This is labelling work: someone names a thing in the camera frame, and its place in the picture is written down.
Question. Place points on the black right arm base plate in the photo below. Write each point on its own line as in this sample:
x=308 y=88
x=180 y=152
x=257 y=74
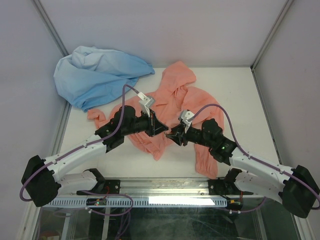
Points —
x=222 y=188

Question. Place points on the aluminium front rail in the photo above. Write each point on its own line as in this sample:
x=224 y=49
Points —
x=149 y=187

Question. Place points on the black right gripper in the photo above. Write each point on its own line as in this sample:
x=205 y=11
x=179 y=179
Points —
x=179 y=135

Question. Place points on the right wrist camera white silver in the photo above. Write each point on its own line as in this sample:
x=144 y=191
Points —
x=186 y=117

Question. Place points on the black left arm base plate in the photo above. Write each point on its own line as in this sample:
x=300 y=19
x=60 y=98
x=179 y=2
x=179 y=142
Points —
x=111 y=186

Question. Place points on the aluminium corner post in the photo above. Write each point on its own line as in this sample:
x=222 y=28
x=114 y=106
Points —
x=50 y=27
x=272 y=32

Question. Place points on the right aluminium corner post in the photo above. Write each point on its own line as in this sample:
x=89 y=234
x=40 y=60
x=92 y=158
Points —
x=272 y=32

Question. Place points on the wrist camera white silver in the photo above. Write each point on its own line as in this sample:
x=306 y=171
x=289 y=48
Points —
x=145 y=102
x=186 y=117

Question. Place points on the grey slotted cable duct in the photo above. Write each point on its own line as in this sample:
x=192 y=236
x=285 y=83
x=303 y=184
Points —
x=138 y=202

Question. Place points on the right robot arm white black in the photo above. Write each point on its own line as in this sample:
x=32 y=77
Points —
x=294 y=188

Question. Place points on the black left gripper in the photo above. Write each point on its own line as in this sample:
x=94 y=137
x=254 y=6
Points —
x=154 y=126

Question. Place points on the light blue cloth garment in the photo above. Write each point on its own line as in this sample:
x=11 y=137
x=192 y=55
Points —
x=90 y=77

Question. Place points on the left wrist camera white silver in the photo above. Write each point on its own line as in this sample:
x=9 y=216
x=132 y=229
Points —
x=145 y=102

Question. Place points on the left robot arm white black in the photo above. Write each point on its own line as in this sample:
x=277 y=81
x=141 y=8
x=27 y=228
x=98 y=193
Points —
x=44 y=179

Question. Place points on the left aluminium corner post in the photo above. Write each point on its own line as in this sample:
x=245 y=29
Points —
x=50 y=27

